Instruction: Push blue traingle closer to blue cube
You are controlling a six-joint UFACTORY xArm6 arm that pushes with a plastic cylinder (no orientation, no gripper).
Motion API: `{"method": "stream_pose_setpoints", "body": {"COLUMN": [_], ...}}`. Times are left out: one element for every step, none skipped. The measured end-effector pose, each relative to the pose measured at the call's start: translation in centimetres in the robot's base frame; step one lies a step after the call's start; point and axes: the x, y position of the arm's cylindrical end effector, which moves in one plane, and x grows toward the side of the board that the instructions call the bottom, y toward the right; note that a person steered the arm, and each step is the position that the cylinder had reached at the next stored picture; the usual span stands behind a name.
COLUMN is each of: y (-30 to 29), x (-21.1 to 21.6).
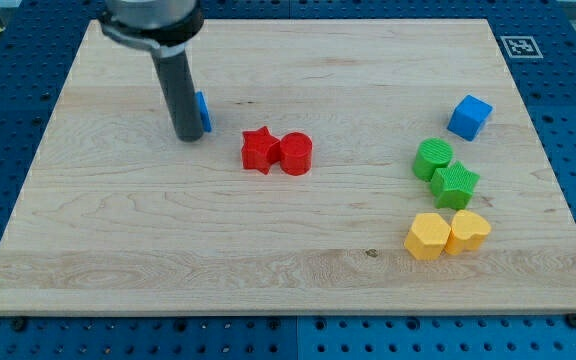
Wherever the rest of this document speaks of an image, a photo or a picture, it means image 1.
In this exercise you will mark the red star block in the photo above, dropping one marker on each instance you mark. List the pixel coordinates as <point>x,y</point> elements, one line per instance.
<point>260,150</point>

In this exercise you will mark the blue cube block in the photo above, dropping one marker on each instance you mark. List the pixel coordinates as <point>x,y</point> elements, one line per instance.
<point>469,117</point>

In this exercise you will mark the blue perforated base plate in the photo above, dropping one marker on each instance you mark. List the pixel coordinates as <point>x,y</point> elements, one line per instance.
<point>36,51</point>

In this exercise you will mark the yellow hexagon block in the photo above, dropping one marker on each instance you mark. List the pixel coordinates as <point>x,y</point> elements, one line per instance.
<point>427,236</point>

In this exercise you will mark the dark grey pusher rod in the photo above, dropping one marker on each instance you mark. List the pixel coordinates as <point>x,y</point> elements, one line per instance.
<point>177,85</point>

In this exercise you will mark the green star block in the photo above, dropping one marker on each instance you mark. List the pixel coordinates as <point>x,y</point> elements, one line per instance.
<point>453,186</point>

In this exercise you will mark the yellow heart block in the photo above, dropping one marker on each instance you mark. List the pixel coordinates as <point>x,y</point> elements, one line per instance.
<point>468,232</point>

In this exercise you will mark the wooden board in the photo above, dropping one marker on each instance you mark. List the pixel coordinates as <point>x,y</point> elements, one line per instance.
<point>117,217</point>

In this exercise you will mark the blue triangle block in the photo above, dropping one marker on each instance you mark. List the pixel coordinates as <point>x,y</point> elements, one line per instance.
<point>204,111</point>

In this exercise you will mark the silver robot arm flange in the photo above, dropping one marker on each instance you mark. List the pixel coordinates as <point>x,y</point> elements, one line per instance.
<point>161,27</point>

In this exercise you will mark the white fiducial marker tag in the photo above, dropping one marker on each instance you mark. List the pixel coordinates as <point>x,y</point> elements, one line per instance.
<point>521,47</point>

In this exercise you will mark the green cylinder block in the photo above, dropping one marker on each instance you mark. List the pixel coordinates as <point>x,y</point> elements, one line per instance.
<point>431,154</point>

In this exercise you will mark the red cylinder block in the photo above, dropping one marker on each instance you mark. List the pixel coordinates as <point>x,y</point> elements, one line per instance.
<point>296,153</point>

